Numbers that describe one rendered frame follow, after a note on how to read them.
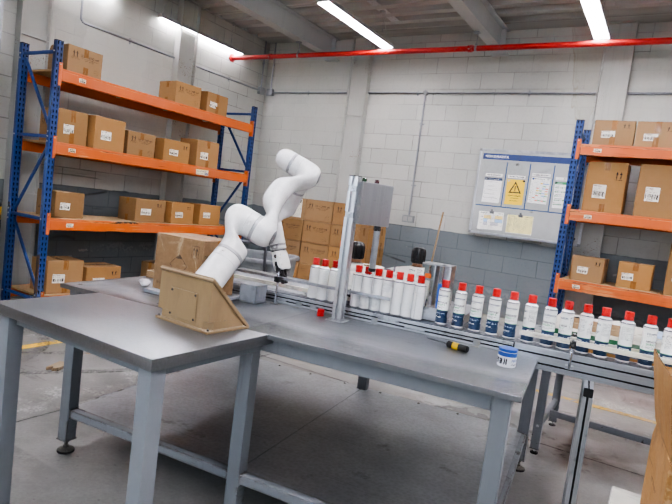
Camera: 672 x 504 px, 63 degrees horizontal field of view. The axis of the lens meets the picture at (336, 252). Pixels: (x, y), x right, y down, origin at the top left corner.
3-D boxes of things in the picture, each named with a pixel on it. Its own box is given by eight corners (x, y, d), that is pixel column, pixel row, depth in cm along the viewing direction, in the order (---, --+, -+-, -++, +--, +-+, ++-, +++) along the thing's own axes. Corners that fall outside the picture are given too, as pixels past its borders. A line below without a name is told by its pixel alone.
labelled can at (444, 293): (447, 324, 251) (453, 280, 250) (444, 326, 247) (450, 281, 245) (436, 322, 253) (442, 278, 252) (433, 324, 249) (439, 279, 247)
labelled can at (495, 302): (497, 335, 242) (504, 289, 240) (495, 337, 237) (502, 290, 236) (485, 332, 244) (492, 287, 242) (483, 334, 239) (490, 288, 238)
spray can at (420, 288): (422, 319, 256) (429, 276, 254) (419, 321, 251) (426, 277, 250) (412, 317, 258) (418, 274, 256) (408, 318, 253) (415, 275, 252)
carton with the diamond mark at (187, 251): (232, 295, 274) (238, 241, 271) (198, 299, 253) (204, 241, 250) (187, 284, 288) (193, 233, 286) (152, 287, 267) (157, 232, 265)
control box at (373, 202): (388, 227, 255) (394, 186, 253) (358, 224, 246) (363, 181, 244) (376, 225, 263) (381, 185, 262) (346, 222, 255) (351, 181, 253)
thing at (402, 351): (551, 330, 310) (552, 327, 310) (520, 403, 174) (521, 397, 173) (242, 270, 396) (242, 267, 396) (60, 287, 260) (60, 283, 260)
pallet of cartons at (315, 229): (378, 320, 686) (393, 209, 675) (352, 330, 612) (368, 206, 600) (295, 302, 737) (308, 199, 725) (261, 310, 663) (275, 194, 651)
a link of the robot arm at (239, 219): (241, 256, 220) (273, 215, 232) (202, 233, 221) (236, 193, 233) (239, 270, 230) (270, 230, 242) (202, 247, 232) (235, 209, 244)
